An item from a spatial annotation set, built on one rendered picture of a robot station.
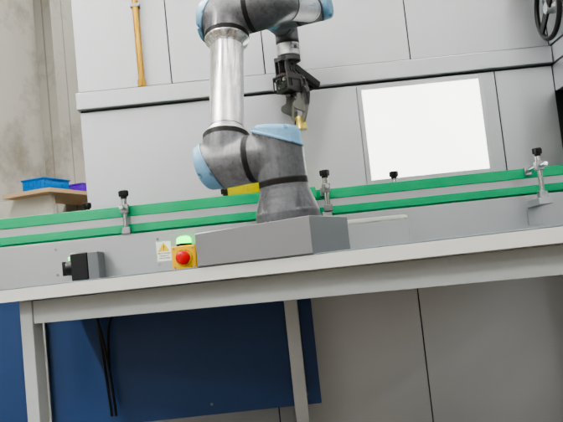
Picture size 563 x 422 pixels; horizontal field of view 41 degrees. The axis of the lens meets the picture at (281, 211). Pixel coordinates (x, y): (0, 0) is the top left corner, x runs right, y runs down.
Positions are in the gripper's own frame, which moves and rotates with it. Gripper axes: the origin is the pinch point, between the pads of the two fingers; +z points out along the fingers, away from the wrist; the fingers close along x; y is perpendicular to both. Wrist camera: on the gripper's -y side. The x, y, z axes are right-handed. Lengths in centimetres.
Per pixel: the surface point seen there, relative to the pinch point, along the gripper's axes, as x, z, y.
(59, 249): -37, 34, 68
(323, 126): -3.6, 0.7, -13.6
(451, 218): 32, 37, -28
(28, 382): -21, 69, 87
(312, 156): -6.7, 10.7, -10.0
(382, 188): 18.2, 25.5, -14.2
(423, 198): 26.2, 30.0, -23.6
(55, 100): -416, -119, -116
